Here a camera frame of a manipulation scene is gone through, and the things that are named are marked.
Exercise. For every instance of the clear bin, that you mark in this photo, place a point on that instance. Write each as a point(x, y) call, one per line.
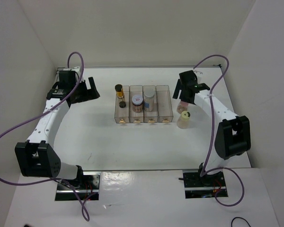
point(122, 115)
point(136, 117)
point(153, 116)
point(165, 111)

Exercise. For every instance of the gold black-capped bottle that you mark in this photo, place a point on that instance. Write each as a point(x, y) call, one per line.
point(120, 95)

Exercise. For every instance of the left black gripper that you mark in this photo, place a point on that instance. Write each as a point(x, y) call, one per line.
point(90, 93)

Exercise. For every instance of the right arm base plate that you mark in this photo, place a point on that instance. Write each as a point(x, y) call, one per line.
point(209, 186)

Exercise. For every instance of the yellow-lid spice bottle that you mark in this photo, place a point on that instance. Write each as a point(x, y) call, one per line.
point(183, 121)

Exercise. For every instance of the silver-lid blue-label jar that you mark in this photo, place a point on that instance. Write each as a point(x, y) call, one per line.
point(149, 100)

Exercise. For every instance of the white-lid red-label jar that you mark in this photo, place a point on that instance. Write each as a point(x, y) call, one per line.
point(137, 102)

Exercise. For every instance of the pink-lid spice bottle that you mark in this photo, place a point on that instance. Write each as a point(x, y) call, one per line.
point(182, 106)

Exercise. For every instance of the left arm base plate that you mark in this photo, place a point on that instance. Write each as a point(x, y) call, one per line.
point(87, 188)

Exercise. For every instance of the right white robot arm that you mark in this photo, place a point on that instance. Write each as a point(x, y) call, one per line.
point(230, 134)

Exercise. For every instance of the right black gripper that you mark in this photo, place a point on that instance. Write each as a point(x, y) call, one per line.
point(179, 87)

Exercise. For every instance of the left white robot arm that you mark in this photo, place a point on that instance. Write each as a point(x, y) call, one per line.
point(36, 156)

